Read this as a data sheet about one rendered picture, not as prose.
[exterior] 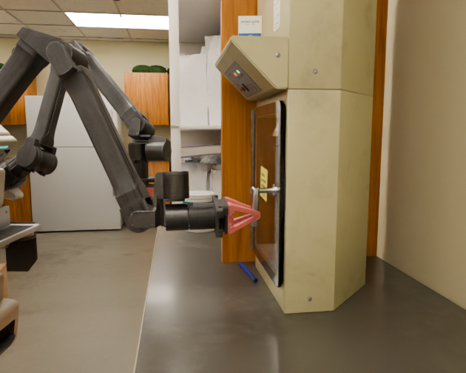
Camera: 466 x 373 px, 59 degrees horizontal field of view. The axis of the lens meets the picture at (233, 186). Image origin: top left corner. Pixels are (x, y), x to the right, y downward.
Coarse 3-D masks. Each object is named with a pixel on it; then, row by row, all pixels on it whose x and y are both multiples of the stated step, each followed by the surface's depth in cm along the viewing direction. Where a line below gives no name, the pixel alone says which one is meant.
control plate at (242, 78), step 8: (232, 64) 94; (232, 72) 99; (240, 72) 93; (232, 80) 107; (240, 80) 99; (248, 80) 94; (240, 88) 107; (248, 88) 100; (256, 88) 94; (248, 96) 108
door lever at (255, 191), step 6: (252, 186) 90; (252, 192) 89; (258, 192) 89; (264, 192) 89; (270, 192) 90; (252, 198) 89; (258, 198) 89; (252, 204) 90; (258, 204) 90; (258, 210) 90; (252, 216) 90; (252, 222) 91
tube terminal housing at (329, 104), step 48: (288, 0) 81; (336, 0) 81; (288, 48) 82; (336, 48) 83; (288, 96) 83; (336, 96) 84; (288, 144) 84; (336, 144) 85; (288, 192) 85; (336, 192) 87; (288, 240) 86; (336, 240) 88; (288, 288) 88; (336, 288) 90
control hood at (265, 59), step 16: (224, 48) 90; (240, 48) 80; (256, 48) 80; (272, 48) 81; (224, 64) 100; (240, 64) 88; (256, 64) 81; (272, 64) 81; (256, 80) 89; (272, 80) 82; (256, 96) 102
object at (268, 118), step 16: (256, 112) 109; (272, 112) 90; (256, 128) 109; (272, 128) 91; (256, 144) 109; (272, 144) 91; (256, 160) 110; (272, 160) 91; (256, 176) 110; (272, 176) 92; (272, 208) 92; (272, 224) 92; (256, 240) 112; (272, 240) 93; (256, 256) 112; (272, 256) 93; (272, 272) 93
